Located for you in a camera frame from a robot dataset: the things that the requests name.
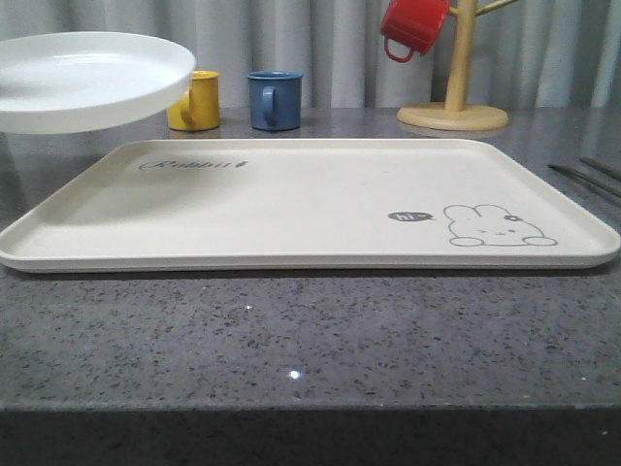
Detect white round plate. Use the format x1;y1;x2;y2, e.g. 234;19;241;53
1;31;196;135

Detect silver metal fork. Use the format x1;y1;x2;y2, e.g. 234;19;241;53
548;164;620;198

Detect cream rabbit serving tray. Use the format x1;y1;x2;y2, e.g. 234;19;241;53
1;139;620;272

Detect blue mug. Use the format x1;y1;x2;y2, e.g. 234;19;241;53
247;71;304;131

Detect yellow mug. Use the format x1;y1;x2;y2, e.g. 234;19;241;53
167;70;220;132

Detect wooden mug tree stand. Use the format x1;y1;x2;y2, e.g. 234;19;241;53
397;0;513;131

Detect red mug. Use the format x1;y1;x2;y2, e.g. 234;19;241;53
380;0;450;63

